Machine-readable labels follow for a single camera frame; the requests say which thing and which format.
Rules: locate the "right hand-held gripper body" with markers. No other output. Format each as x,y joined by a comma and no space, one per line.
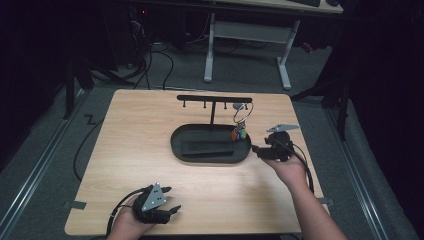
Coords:
280,146

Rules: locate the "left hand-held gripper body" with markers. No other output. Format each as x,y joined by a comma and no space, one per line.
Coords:
151,205

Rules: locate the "key bunch with coloured tags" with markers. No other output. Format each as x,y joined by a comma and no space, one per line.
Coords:
239,134

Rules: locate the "black key stand with tray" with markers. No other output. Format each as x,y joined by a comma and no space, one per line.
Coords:
210,156

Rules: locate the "person's right hand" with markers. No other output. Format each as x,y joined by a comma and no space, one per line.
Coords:
291,171

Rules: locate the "person's left hand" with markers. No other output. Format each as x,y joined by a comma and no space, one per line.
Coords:
125,226

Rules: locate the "grey round table grommet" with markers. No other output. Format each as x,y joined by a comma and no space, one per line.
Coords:
237,106

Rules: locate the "grey tape strip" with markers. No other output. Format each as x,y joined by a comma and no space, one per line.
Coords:
325,201
73,204

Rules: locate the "black metal stand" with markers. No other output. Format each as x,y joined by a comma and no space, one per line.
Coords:
341,100
70,86

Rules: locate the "small red object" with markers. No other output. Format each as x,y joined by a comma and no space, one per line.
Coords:
307,47

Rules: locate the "desk with white legs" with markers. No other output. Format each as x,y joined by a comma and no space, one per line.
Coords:
250,31

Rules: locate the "black keyboard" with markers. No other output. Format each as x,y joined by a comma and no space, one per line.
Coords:
305,2

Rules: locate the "dark computer case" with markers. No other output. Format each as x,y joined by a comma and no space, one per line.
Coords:
133,36

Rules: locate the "metal floor rail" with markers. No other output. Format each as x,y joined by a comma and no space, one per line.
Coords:
36,170
355,173

